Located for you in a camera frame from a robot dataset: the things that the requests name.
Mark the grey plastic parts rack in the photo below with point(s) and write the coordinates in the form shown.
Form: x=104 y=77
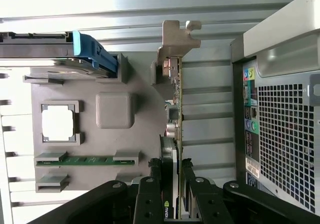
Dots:
x=112 y=143

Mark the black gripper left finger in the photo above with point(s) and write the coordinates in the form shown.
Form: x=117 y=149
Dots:
x=147 y=204

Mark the silver CPU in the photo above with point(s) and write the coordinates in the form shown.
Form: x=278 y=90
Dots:
x=58 y=123

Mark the open grey PC case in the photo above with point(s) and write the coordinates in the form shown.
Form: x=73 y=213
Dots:
x=237 y=133

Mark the hard disk in blue carrier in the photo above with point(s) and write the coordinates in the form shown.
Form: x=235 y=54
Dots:
x=50 y=51

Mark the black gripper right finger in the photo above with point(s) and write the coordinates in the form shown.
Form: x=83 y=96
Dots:
x=210 y=204

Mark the green RAM stick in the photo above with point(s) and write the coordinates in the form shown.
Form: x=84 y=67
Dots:
x=87 y=161

